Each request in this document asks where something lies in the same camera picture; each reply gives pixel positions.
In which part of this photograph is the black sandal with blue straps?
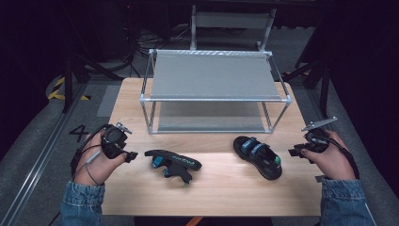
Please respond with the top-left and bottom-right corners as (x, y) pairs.
(232, 136), (283, 182)
(144, 149), (203, 185)

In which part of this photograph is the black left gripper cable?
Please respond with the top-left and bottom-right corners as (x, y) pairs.
(70, 124), (109, 186)

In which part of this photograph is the person's left hand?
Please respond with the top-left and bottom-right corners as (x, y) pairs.
(72, 130), (128, 186)

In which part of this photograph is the yellow black floor tape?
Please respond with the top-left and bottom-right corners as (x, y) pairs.
(47, 76), (91, 102)

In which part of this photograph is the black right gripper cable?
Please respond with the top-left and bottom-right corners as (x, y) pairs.
(323, 135), (361, 181)

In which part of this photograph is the grey metal chair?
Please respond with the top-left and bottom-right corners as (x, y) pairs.
(189, 5), (278, 53)

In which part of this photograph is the grey two-tier shoe rack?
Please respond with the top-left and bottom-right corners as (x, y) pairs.
(138, 48), (294, 136)

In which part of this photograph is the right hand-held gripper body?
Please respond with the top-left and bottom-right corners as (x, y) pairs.
(294, 116), (339, 154)

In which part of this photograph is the black metal stand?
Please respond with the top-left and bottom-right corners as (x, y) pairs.
(281, 18), (333, 119)
(61, 6), (122, 114)

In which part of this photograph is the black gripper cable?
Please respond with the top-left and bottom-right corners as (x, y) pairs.
(323, 135), (361, 181)
(70, 124), (109, 186)

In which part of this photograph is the person's right hand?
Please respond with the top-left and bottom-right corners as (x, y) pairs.
(300, 129), (356, 181)

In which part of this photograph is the bundle of floor cables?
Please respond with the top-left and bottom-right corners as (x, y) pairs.
(119, 3), (192, 78)

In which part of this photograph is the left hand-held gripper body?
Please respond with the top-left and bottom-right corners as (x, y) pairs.
(101, 121), (134, 159)

